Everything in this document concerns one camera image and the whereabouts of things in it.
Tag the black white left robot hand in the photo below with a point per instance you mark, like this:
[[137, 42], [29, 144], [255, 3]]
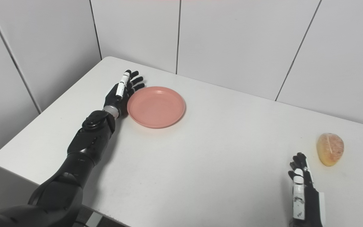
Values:
[[115, 99]]

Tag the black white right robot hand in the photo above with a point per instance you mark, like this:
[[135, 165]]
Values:
[[312, 208]]

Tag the pink round plate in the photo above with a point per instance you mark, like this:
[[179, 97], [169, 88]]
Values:
[[156, 107]]

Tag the yellow-orange fruit piece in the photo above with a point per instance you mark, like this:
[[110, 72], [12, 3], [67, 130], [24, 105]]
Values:
[[330, 149]]

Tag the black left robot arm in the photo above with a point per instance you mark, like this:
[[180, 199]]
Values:
[[83, 148]]

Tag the white table leg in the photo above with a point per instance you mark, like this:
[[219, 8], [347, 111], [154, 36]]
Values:
[[93, 220]]

